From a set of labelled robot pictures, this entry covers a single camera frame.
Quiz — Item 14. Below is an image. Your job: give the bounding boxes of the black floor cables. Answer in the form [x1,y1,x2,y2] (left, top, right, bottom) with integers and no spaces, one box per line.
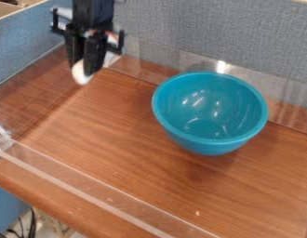
[0,206,38,238]

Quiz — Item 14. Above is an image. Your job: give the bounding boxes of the clear acrylic corner bracket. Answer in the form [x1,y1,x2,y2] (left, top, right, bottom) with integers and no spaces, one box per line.
[102,52,121,68]

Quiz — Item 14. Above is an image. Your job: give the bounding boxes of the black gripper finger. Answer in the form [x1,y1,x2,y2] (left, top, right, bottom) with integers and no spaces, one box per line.
[64,31,84,66]
[82,37,106,76]

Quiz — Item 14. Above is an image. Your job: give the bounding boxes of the clear acrylic back barrier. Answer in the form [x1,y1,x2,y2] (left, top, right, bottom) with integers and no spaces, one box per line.
[110,35,307,133]

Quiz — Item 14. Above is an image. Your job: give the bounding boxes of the clear acrylic barrier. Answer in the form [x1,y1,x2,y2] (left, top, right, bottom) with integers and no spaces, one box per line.
[110,35,307,133]
[0,125,220,238]

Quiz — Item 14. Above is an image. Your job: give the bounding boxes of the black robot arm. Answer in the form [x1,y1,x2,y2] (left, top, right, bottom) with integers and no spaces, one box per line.
[50,0,125,77]

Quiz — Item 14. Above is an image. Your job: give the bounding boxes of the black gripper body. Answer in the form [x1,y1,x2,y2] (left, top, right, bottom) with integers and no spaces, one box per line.
[50,7,125,55]

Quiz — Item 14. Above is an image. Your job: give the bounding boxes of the blue plastic bowl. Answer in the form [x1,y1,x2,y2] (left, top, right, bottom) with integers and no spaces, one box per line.
[152,72,268,156]

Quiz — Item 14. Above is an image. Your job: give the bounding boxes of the clear acrylic front barrier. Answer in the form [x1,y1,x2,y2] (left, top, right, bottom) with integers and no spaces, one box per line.
[0,125,220,238]

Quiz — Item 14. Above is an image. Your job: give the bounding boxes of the white mushroom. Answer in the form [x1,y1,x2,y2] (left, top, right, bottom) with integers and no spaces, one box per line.
[72,60,93,86]

